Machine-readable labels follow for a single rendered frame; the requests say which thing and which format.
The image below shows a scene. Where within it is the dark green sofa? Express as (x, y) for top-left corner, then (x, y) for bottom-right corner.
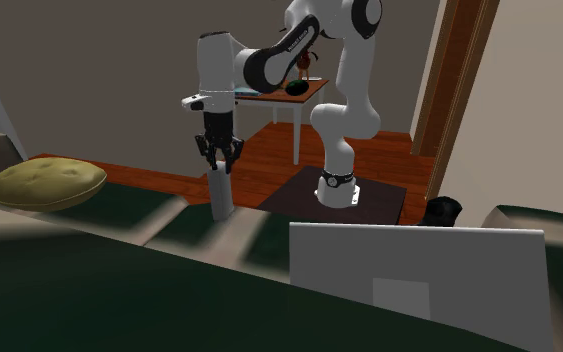
(0, 131), (563, 352)

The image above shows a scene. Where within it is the white-legged wooden side table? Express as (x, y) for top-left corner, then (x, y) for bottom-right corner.
(232, 48), (330, 166)

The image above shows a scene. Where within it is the grey open laptop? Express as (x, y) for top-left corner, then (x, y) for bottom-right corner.
(288, 222), (555, 352)

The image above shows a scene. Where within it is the olive round cushion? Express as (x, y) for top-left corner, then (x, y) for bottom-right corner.
(0, 156), (108, 212)

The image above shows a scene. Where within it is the dark robot stand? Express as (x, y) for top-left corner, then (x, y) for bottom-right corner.
(254, 165), (408, 226)

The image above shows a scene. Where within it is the wooden door frame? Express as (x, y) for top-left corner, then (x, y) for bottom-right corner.
(410, 0), (502, 201)

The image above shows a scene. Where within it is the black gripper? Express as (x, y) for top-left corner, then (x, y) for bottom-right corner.
(194, 111), (245, 175)

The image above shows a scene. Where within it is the small black object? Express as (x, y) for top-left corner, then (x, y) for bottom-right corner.
(416, 195), (464, 228)

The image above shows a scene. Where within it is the white remote control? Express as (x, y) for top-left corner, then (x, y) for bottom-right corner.
(206, 160), (235, 222)

